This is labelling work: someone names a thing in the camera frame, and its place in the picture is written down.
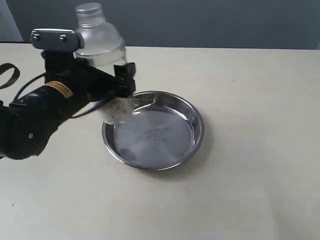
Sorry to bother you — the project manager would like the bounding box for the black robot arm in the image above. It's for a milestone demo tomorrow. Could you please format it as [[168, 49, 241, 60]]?
[[0, 51, 136, 160]]

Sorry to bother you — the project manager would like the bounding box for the clear plastic shaker bottle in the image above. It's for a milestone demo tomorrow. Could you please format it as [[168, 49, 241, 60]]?
[[75, 2, 134, 125]]

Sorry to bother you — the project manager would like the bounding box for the round stainless steel pan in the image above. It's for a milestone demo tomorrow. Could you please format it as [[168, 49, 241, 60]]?
[[102, 90, 205, 171]]

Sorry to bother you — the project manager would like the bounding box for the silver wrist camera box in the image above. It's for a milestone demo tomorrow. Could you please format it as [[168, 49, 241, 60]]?
[[30, 28, 85, 53]]

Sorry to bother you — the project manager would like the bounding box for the black cable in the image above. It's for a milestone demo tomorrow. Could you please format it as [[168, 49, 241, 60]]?
[[0, 62, 118, 120]]

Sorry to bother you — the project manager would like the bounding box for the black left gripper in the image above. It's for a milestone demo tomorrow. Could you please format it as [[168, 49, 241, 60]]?
[[41, 51, 136, 110]]

